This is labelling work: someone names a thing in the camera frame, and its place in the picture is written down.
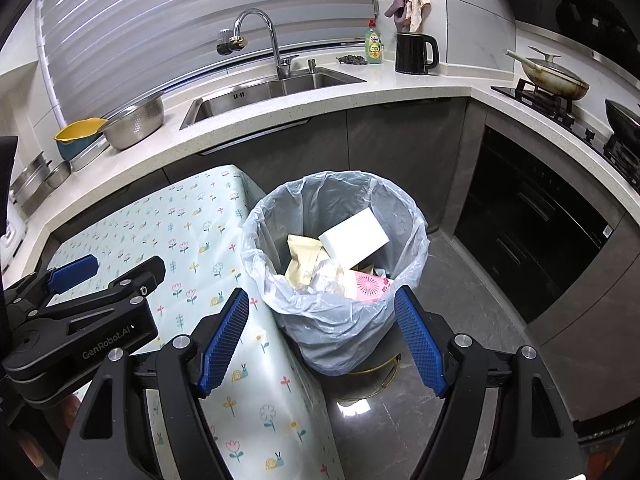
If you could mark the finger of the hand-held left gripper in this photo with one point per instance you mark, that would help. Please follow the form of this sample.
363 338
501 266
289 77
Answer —
145 272
75 271

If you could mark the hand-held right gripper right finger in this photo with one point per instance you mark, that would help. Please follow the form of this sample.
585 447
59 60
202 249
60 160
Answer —
422 340

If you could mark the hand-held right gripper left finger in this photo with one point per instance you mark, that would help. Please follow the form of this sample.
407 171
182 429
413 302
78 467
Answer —
225 340

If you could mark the pink packet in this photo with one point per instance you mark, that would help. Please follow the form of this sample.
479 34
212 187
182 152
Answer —
370 287

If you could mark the bin with plastic liner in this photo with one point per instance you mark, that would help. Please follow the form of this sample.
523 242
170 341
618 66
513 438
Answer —
300 320

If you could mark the beige paper bag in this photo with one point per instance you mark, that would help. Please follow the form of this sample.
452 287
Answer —
302 260

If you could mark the white foam block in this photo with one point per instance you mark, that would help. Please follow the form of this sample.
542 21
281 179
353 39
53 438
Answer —
355 235

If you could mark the person's left hand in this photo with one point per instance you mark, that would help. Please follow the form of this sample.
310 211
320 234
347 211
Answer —
72 410

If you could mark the floral tablecloth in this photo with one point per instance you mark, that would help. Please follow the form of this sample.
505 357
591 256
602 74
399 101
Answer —
150 240

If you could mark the white rice cooker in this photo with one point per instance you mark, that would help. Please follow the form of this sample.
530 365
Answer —
15 235

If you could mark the small steel bowl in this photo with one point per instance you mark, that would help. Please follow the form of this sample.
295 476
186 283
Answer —
59 175

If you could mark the stack of steel pots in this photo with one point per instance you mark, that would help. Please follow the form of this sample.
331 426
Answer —
30 180

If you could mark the grey tray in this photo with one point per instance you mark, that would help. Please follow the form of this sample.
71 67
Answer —
92 155

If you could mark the yellow and blue basin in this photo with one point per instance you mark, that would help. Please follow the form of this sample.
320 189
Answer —
80 137

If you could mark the steel colander bowl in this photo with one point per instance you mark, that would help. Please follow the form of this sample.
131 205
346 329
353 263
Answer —
135 125

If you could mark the built-in black oven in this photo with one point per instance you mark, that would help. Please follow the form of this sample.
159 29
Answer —
530 230

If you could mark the grey kitchen cabinets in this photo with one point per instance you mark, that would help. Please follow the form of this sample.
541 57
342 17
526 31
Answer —
400 160

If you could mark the steel sink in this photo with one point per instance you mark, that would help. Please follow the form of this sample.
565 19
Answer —
250 95

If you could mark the sink soap dispenser cap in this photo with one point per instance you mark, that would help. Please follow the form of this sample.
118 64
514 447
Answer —
312 65

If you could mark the black gas stove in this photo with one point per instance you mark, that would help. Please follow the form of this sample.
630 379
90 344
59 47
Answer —
575 120

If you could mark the grey window blind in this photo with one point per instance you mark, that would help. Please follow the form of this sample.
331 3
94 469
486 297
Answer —
200 10

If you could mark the chrome faucet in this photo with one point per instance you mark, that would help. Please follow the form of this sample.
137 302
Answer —
272 35

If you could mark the black kettle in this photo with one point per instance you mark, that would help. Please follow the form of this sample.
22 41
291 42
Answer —
412 55

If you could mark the dark scouring pad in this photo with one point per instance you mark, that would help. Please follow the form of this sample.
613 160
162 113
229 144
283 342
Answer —
352 59

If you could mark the wok with glass lid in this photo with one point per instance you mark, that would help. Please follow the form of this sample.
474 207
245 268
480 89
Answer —
555 80

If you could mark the green dish soap bottle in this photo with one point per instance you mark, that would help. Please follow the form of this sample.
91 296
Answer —
374 45

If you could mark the black wok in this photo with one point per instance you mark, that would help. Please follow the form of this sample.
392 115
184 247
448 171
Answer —
625 120

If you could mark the purple hanging cloth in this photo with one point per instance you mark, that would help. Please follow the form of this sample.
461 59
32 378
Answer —
397 5

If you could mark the cream hanging cloth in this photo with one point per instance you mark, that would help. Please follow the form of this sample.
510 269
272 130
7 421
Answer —
417 0

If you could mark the black range hood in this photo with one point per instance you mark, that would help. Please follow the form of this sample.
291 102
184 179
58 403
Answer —
575 5

